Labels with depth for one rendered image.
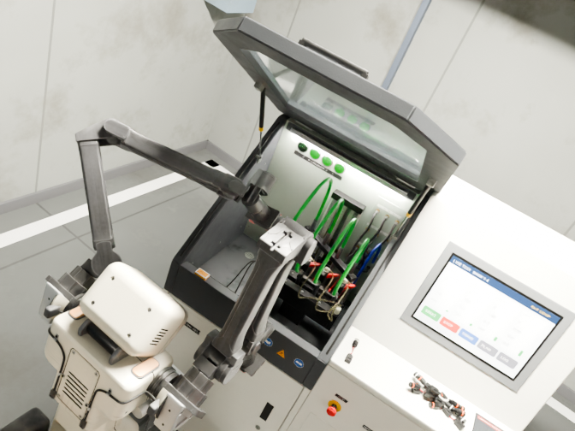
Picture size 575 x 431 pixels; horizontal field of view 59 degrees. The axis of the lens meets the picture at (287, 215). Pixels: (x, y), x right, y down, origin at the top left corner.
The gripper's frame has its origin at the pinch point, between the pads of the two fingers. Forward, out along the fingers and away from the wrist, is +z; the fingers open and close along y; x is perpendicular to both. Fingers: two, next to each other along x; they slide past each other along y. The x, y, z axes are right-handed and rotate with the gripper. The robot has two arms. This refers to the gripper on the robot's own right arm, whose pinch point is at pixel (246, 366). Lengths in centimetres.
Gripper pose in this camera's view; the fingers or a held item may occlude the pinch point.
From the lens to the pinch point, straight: 169.5
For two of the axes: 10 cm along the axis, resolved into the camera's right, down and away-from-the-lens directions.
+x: -6.2, 6.3, -4.7
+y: -7.8, -5.5, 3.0
